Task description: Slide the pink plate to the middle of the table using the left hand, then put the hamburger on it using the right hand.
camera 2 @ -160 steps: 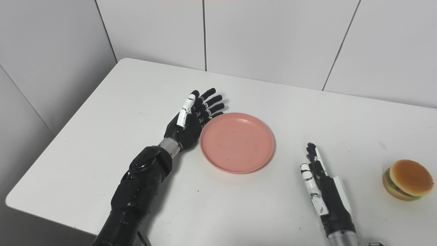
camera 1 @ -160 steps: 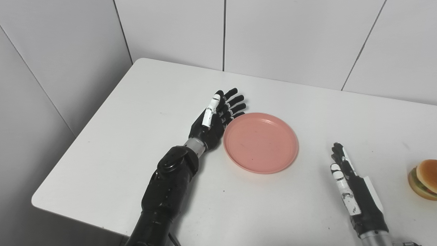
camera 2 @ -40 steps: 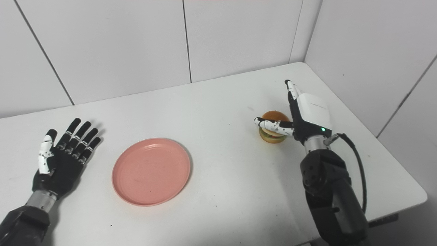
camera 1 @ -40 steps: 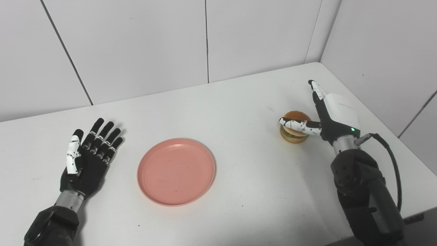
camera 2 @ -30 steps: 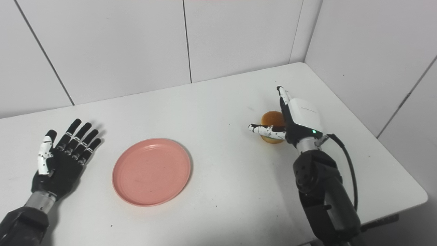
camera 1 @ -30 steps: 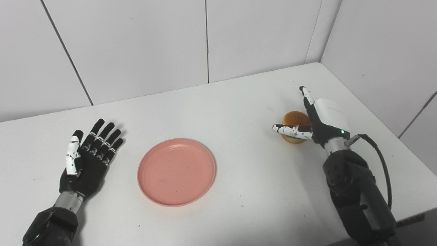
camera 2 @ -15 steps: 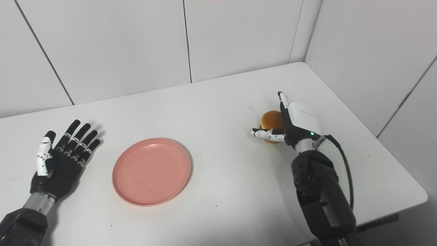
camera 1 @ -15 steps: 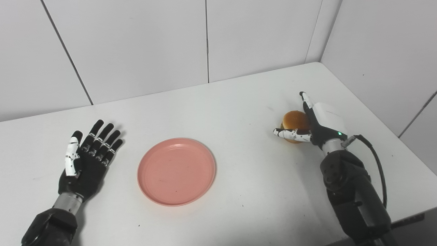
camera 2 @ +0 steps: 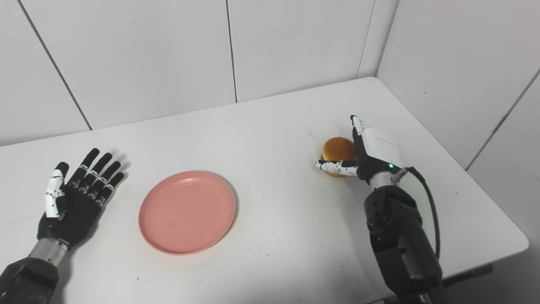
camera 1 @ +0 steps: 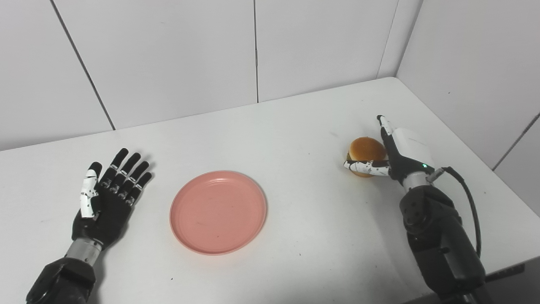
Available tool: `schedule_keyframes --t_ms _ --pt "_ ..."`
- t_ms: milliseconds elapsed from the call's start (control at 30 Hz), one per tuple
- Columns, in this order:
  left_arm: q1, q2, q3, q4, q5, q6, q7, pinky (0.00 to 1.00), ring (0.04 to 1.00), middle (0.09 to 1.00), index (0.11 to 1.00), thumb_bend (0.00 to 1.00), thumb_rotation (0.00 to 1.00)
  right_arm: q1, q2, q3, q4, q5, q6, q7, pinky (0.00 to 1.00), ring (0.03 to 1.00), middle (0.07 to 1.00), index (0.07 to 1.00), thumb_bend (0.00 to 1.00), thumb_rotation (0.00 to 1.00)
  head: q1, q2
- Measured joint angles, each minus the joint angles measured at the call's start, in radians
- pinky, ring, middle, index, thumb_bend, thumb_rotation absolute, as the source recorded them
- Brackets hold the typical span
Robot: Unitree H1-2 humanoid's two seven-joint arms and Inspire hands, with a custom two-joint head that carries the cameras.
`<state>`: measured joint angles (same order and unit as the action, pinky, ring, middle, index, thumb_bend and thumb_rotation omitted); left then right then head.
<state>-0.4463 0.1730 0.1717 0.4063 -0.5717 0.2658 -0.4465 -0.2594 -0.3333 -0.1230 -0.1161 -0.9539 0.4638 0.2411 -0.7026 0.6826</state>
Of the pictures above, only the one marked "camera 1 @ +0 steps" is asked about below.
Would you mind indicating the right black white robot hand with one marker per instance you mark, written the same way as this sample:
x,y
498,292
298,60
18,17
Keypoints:
x,y
407,152

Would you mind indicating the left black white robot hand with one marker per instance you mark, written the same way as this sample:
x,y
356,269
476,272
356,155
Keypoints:
x,y
109,211

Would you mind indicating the toy hamburger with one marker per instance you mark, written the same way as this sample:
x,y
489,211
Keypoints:
x,y
367,148

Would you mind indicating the pink round plate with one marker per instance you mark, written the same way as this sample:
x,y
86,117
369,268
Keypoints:
x,y
218,212

